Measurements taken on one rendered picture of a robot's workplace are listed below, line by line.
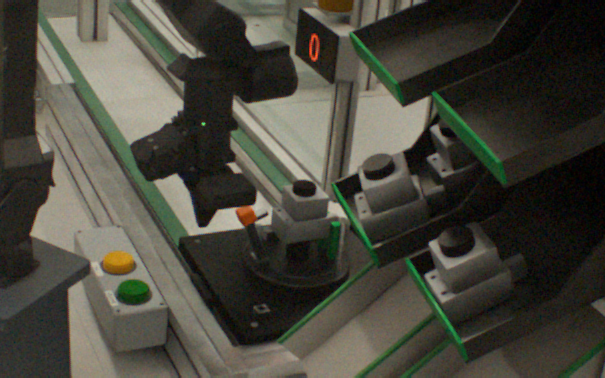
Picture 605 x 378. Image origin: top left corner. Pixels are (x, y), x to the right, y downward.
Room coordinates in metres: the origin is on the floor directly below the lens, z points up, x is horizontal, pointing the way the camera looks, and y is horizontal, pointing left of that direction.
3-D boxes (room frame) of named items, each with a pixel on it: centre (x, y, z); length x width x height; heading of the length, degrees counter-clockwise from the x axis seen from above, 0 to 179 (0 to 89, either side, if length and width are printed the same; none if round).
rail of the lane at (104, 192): (1.29, 0.26, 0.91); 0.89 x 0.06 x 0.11; 28
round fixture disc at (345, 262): (1.11, 0.00, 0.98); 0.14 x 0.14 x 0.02
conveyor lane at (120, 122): (1.39, 0.12, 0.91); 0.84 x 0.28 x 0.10; 28
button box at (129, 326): (1.09, 0.23, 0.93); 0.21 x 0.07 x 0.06; 28
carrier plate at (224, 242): (1.11, 0.00, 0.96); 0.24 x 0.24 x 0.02; 28
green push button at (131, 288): (1.03, 0.19, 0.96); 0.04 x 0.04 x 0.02
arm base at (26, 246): (0.90, 0.32, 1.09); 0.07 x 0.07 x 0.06; 65
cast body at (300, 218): (1.12, -0.01, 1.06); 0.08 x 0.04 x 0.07; 118
